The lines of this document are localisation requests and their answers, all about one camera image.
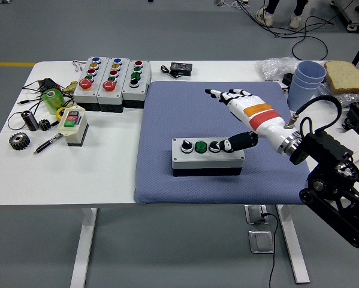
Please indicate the green plastic cylinder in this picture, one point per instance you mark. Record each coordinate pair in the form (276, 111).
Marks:
(54, 103)

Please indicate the metal floor cover plate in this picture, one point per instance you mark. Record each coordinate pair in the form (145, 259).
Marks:
(260, 241)

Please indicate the metal floor socket box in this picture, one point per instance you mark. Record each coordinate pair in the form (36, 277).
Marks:
(252, 214)

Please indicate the small black gear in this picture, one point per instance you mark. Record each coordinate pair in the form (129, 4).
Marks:
(43, 125)

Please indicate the cream switch box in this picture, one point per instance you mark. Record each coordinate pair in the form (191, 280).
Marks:
(74, 135)

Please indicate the light blue plastic cup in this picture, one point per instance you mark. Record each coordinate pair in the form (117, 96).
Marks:
(308, 83)
(299, 97)
(311, 70)

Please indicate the grey four-button control box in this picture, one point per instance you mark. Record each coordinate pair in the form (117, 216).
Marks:
(131, 93)
(197, 160)

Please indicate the clear bubble wrap bag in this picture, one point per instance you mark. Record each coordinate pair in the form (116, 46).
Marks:
(272, 67)

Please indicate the clear bag of washers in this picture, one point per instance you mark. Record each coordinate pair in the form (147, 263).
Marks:
(351, 97)

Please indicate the grey five-button control box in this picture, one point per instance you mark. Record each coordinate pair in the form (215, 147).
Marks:
(83, 94)
(107, 96)

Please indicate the black round part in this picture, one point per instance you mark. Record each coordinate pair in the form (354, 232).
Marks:
(287, 79)

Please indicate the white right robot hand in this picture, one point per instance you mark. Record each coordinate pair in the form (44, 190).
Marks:
(263, 120)

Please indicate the brass fitting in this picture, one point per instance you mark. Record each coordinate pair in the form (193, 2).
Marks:
(69, 87)

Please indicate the yellow tape roll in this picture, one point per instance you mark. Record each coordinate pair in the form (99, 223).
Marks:
(59, 114)

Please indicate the white table leg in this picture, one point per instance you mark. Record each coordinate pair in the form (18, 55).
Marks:
(293, 240)
(84, 240)

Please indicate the person's leg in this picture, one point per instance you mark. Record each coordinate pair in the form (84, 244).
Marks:
(295, 21)
(264, 16)

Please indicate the black adapter block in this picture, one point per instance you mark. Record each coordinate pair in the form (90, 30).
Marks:
(48, 82)

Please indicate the bread slice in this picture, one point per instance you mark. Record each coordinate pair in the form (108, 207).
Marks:
(345, 76)

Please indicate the black silver pen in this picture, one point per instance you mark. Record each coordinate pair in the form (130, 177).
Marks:
(45, 146)

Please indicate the large black gear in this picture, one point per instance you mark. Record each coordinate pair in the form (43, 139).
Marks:
(18, 141)

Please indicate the black cylindrical capacitor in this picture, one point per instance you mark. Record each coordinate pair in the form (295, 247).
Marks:
(30, 121)

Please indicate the blue-grey padded mat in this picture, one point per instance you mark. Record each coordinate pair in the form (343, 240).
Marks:
(179, 114)

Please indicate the black display meter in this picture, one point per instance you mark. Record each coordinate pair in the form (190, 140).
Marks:
(180, 67)

